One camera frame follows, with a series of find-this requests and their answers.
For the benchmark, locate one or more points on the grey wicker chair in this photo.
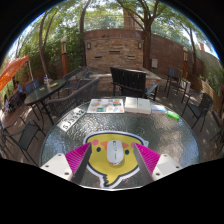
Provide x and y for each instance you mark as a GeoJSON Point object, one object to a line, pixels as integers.
{"type": "Point", "coordinates": [78, 96]}

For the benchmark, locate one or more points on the person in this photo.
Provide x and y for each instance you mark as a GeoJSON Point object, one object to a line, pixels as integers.
{"type": "Point", "coordinates": [18, 87]}
{"type": "Point", "coordinates": [7, 103]}

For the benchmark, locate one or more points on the brown lamp post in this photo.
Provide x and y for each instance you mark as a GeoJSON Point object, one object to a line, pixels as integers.
{"type": "Point", "coordinates": [185, 61]}
{"type": "Point", "coordinates": [64, 55]}

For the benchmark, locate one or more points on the grey wall utility box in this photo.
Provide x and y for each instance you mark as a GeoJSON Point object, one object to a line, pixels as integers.
{"type": "Point", "coordinates": [154, 63]}

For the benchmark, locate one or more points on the blue-backed folding chair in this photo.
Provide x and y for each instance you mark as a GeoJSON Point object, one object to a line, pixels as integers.
{"type": "Point", "coordinates": [173, 75]}

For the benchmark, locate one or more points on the white number plate sign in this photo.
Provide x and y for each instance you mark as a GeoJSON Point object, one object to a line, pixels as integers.
{"type": "Point", "coordinates": [71, 119]}

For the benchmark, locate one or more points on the colourful sticker sheet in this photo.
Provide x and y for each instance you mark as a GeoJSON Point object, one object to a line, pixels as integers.
{"type": "Point", "coordinates": [105, 105]}

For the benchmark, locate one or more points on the dark chair beside side table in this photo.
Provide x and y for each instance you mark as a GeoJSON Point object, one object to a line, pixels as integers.
{"type": "Point", "coordinates": [76, 75]}

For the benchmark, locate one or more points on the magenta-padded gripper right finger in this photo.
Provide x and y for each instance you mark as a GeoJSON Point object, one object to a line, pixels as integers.
{"type": "Point", "coordinates": [148, 156]}

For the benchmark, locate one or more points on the white flat box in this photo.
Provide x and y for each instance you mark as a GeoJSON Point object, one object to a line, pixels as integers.
{"type": "Point", "coordinates": [144, 106]}
{"type": "Point", "coordinates": [131, 105]}

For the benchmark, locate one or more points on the black wall lamp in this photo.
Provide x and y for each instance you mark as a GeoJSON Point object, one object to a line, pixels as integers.
{"type": "Point", "coordinates": [89, 45]}
{"type": "Point", "coordinates": [139, 45]}

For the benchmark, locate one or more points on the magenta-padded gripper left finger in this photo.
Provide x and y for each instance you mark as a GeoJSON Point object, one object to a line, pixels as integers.
{"type": "Point", "coordinates": [77, 156]}

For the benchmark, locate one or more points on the orange sunshade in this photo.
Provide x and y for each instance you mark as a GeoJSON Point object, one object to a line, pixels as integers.
{"type": "Point", "coordinates": [11, 70]}

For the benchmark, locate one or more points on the yellow bird-shaped mouse pad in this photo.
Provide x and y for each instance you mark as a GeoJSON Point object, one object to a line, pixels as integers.
{"type": "Point", "coordinates": [100, 160]}

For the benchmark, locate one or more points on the small pale blue booklet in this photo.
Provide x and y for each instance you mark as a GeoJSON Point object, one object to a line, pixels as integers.
{"type": "Point", "coordinates": [158, 109]}

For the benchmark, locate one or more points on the dark round side table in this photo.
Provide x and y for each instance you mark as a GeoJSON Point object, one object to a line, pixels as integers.
{"type": "Point", "coordinates": [45, 91]}

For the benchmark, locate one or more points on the white computer mouse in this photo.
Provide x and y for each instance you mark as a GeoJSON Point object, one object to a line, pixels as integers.
{"type": "Point", "coordinates": [115, 152]}

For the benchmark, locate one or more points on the green small packet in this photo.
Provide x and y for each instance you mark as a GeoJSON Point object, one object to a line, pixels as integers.
{"type": "Point", "coordinates": [173, 115]}

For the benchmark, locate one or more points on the blue mesh chair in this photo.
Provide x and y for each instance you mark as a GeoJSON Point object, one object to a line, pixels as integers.
{"type": "Point", "coordinates": [32, 86]}

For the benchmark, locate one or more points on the black slatted garden chair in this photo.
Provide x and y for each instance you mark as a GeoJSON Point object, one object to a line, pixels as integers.
{"type": "Point", "coordinates": [131, 78]}

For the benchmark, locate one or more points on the black mesh metal chair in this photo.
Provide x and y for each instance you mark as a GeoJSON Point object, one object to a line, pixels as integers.
{"type": "Point", "coordinates": [205, 101]}
{"type": "Point", "coordinates": [28, 135]}

